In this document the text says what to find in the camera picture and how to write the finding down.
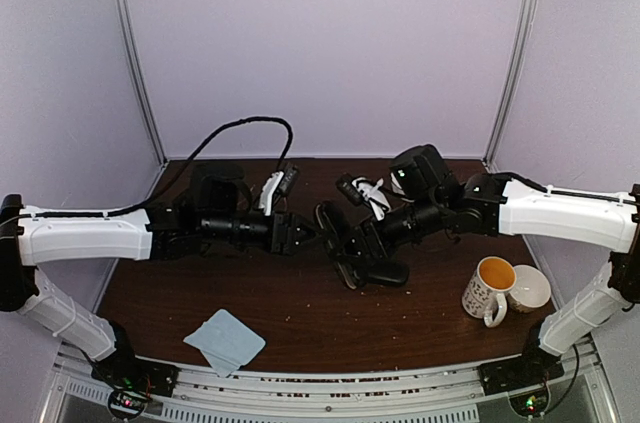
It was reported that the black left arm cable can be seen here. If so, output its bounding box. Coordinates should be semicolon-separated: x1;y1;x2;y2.
0;116;295;229

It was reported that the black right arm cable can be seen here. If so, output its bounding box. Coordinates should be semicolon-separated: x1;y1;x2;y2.
492;171;640;204

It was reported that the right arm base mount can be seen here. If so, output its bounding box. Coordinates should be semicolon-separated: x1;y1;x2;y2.
477;343;581;421

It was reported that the white patterned mug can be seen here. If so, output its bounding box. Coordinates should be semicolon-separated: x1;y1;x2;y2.
461;256;517;328

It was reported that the aluminium left corner post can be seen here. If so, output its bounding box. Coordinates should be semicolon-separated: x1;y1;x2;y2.
114;0;167;166

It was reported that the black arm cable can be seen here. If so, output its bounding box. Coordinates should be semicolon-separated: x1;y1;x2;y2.
492;171;640;204
0;116;295;229

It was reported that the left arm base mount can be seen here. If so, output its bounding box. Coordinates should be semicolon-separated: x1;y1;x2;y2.
86;322;179;422

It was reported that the white cream bowl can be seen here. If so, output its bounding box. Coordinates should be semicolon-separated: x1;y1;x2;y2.
507;265;551;314

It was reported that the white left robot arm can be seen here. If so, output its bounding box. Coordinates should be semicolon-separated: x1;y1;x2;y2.
1;161;320;387

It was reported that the aluminium corner post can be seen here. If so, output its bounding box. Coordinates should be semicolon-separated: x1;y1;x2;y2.
483;0;539;170
114;0;167;166

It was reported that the light blue cloth left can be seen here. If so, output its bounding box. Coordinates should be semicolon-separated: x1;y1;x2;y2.
183;309;266;378

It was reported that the aluminium right corner post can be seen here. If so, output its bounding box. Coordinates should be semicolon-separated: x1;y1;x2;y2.
483;0;539;170

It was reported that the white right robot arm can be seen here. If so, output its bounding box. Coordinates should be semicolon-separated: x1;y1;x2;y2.
333;144;639;385

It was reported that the aluminium front frame rail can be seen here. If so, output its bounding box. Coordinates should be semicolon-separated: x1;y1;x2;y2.
35;339;620;422

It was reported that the black woven glasses case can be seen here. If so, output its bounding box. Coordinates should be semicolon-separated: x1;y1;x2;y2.
314;201;366;290

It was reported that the white scalloped ceramic dish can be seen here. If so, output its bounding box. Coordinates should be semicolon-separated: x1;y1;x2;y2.
390;174;404;195

